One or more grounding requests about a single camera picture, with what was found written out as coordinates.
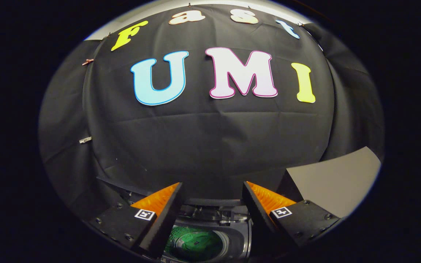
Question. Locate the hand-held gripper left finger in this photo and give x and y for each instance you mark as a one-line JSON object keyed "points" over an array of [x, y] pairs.
{"points": [[165, 219]]}

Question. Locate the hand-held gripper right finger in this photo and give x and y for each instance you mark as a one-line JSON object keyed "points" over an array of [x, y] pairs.
{"points": [[258, 212]]}

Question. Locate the black washing machine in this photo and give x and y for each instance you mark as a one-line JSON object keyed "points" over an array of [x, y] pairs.
{"points": [[238, 233]]}

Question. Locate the green polo shirt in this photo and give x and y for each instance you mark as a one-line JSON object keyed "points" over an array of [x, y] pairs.
{"points": [[196, 243]]}

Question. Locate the black backdrop cloth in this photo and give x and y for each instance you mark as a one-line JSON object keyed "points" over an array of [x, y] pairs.
{"points": [[203, 146]]}

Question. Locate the small silver clip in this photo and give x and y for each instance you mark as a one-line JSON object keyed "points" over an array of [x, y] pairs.
{"points": [[85, 140]]}

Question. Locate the small orange clip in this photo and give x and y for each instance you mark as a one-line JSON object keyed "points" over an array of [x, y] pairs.
{"points": [[87, 61]]}

